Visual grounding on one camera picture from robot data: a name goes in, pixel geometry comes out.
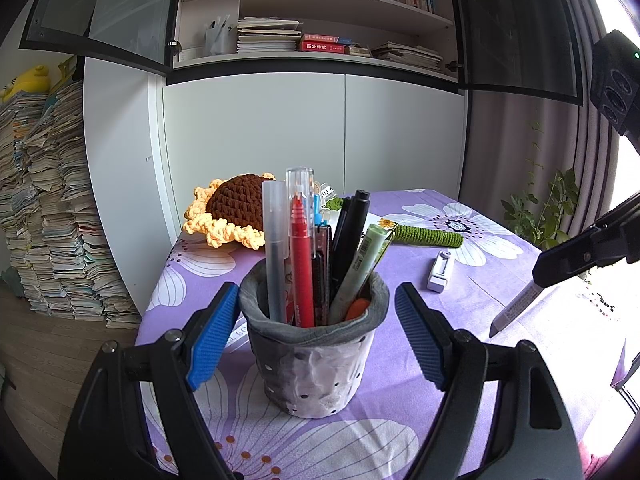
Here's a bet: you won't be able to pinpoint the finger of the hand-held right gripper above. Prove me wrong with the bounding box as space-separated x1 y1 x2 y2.
531 190 640 289

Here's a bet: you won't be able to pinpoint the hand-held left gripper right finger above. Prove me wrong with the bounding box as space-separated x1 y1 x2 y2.
394 281 584 480

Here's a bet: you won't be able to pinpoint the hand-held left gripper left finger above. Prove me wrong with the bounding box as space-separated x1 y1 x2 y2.
56 281 242 480

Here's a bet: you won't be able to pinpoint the silver grey pen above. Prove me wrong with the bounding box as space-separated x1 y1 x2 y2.
489 280 544 339

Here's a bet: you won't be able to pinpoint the light green highlighter pen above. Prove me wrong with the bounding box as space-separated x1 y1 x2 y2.
327 224 392 319

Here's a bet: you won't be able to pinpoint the grey fabric pen cup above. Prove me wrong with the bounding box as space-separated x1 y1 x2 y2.
238 255 392 419

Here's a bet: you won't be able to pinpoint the green potted plant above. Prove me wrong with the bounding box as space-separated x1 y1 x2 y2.
501 119 582 252

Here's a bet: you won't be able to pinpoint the orange plastic item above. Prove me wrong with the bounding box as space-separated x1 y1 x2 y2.
344 298 373 322

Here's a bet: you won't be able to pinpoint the white correction tape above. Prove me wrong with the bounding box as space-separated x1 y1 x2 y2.
426 249 454 294

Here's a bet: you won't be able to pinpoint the purple floral tablecloth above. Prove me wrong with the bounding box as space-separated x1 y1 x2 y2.
134 188 640 480

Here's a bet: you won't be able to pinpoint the grey translucent pen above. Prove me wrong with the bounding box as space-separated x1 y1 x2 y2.
261 180 291 322

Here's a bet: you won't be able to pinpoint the dark patterned pen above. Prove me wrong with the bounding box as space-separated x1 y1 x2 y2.
312 224 334 327

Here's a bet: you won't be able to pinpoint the dark framed glass cabinet door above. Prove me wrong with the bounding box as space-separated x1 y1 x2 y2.
444 0 585 107
19 0 182 79

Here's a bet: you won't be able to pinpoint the red pen with clear cap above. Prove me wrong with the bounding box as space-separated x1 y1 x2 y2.
285 165 318 329

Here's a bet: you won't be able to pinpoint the black marker pen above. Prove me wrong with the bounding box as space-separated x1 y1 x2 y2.
340 189 372 287
329 195 354 302

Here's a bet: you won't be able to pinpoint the crochet sunflower with green stem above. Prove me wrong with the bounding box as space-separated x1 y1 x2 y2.
181 173 464 252

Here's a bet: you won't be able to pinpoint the light blue pen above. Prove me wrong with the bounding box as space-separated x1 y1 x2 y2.
312 191 332 229

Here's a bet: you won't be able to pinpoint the person's pink clothing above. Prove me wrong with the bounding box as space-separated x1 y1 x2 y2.
574 439 627 480

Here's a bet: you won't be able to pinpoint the pile of stacked papers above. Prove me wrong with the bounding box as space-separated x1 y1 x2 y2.
0 81 144 332

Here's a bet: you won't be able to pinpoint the stack of magazines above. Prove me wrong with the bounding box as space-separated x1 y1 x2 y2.
350 41 445 72

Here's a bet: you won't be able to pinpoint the white bookshelf cabinet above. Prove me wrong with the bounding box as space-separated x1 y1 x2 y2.
82 0 471 246

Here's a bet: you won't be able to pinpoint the red books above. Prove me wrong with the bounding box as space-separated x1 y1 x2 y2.
299 33 352 55

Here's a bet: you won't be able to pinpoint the clear shelf pen holder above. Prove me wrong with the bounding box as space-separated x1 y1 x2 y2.
204 14 237 57

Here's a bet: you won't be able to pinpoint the stack of white workbooks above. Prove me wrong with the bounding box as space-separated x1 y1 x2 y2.
236 16 304 55

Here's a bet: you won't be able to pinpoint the yellow plush toy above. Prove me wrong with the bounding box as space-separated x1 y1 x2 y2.
0 63 52 104

